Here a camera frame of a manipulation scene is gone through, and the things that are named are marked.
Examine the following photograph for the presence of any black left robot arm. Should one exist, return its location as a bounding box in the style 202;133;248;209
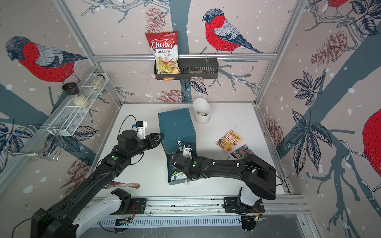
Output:
30;130;164;238

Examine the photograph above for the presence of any chrome wire rack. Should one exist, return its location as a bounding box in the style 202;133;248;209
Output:
1;124;68;161

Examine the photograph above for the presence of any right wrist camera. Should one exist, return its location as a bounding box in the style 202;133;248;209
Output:
183;143;192;159

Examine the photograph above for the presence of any red Chuba cassava chips bag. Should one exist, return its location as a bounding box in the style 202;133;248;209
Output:
145;31;181;81

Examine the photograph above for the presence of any black wall basket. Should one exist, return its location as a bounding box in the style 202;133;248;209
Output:
154;58;218;80

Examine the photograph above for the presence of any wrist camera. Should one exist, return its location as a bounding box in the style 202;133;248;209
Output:
183;143;192;159
136;121;148;139

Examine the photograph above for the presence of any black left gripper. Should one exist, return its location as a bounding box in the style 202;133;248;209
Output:
128;133;165;159

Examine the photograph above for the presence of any yellow striped seed bag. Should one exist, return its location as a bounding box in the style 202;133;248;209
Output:
215;130;244;153

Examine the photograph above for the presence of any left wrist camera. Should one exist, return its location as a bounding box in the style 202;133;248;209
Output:
136;121;148;139

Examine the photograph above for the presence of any small jar on shelf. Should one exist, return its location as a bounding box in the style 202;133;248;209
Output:
90;74;105;90

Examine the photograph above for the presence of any teal drawer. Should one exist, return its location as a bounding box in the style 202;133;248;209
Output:
166;152;190;185

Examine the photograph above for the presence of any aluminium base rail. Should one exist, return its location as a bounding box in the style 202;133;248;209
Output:
79;195;310;219

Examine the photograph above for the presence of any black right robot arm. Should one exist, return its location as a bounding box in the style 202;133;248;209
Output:
167;153;278;215

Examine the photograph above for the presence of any pink seed bag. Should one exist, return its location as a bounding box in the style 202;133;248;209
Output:
226;144;254;160

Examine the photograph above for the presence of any teal drawer cabinet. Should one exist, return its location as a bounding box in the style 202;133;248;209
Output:
158;108;196;154

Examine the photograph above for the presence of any black-lidded spice jar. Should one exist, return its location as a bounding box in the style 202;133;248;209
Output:
62;82;89;109

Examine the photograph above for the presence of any green seed bag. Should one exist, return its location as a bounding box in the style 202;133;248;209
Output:
171;171;187;181

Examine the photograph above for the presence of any white wire wall shelf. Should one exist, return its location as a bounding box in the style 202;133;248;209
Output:
44;72;109;136

